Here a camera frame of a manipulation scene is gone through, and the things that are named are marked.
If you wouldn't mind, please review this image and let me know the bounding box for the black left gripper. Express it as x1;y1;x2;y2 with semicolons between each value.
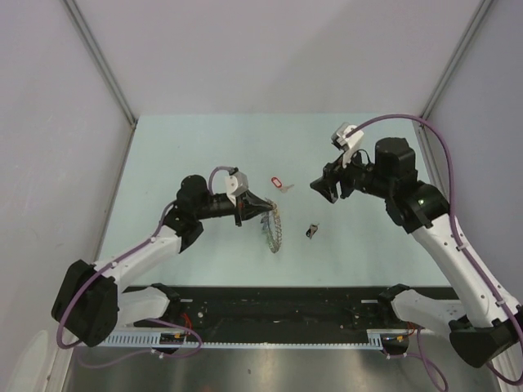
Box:
194;189;272;226

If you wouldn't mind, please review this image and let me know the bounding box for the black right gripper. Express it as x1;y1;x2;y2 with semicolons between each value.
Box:
310;144;392;204

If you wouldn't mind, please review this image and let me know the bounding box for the large keyring with many rings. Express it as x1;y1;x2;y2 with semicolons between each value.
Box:
261;198;283;254

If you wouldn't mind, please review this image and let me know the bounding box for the key with black tag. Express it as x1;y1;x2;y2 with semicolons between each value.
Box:
306;223;320;239

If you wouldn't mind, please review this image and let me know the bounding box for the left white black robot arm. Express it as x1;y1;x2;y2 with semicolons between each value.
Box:
51;168;274;350

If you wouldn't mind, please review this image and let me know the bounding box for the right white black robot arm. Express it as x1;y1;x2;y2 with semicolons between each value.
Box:
311;138;522;368

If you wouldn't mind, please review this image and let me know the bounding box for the key with red tag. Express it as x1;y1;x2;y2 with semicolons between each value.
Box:
270;176;294;194

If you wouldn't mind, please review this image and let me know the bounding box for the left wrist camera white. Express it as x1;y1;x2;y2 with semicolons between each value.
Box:
225;171;248;206

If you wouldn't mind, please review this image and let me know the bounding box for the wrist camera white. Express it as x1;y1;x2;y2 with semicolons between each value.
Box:
225;171;248;206
331;122;364;168

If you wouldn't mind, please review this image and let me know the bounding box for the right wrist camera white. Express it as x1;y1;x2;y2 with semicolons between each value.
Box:
331;122;364;168

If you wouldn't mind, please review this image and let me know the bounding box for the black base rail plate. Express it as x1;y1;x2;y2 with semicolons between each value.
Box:
161;286;413;330

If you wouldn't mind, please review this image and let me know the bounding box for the slotted cable duct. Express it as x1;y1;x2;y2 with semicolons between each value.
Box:
99;326;407;350

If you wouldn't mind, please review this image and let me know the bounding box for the aluminium frame post right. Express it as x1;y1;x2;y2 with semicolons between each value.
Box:
416;0;498;123

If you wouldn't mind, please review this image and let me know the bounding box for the aluminium frame post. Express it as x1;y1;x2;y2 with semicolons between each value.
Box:
416;0;498;123
60;0;137;129

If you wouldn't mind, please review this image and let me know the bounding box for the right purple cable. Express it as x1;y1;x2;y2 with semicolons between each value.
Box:
346;114;523;387

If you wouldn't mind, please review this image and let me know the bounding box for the aluminium frame post left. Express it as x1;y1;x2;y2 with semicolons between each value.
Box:
60;0;137;129

